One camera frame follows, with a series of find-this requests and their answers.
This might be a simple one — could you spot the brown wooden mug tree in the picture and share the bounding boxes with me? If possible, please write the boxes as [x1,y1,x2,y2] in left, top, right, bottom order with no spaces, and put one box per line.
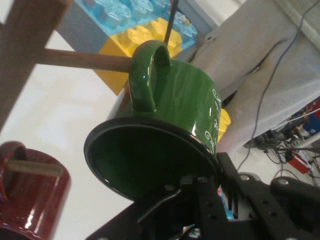
[0,0,130,177]

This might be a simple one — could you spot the tangled black floor cables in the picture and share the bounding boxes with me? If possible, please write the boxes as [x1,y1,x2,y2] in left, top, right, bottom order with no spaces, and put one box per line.
[243,129,320,181]

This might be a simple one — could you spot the red equipment box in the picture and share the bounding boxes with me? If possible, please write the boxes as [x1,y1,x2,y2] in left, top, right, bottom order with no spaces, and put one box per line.
[286,149,316,174]

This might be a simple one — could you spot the thin black hanging cable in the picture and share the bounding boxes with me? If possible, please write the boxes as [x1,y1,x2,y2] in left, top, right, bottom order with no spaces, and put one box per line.
[236,0,320,174]

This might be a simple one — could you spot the yellow giant toy brick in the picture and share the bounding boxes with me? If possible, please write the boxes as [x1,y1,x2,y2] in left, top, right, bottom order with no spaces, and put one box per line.
[93,18,232,144]

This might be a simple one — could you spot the green enamel mug white lettering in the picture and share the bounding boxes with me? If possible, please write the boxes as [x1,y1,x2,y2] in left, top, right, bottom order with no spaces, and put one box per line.
[83,39,225,201]

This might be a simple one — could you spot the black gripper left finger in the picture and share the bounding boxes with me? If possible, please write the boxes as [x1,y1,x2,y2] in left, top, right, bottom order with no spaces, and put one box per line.
[86,174,235,240]

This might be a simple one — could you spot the red enamel mug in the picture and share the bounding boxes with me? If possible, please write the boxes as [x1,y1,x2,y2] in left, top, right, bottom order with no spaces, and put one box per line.
[0,141,72,240]

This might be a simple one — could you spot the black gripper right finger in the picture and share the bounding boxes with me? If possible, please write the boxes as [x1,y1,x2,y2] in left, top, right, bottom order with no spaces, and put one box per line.
[216,151,320,240]

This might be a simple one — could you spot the grey draped cloth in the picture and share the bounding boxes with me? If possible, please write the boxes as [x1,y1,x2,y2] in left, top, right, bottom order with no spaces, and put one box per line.
[187,0,320,154]

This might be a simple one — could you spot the blue giant toy brick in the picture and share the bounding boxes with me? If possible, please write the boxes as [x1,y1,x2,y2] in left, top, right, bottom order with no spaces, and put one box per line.
[74,0,199,51]

